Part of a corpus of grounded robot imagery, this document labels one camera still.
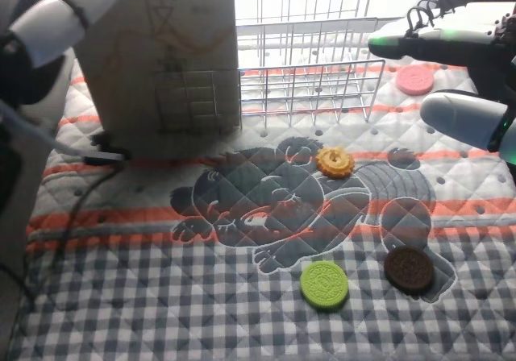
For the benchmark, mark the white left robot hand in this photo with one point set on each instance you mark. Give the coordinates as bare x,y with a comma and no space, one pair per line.
48,26

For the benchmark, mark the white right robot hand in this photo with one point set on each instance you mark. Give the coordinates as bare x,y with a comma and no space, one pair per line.
455,113

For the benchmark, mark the beige hardcover book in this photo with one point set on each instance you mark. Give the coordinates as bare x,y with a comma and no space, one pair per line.
161,34

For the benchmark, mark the pink toy cookie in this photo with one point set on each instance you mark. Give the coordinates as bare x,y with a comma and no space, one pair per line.
415,80

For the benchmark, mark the yellow toy cookie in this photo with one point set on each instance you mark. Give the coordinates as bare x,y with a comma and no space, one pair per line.
334,163

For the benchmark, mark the brown toy cookie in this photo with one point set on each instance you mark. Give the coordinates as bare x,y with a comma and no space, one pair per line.
409,270

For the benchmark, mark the green toy cookie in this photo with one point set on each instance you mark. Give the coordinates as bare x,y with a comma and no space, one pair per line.
324,285

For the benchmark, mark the grey quilt with bear print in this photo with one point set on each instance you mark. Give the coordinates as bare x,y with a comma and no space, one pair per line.
201,296

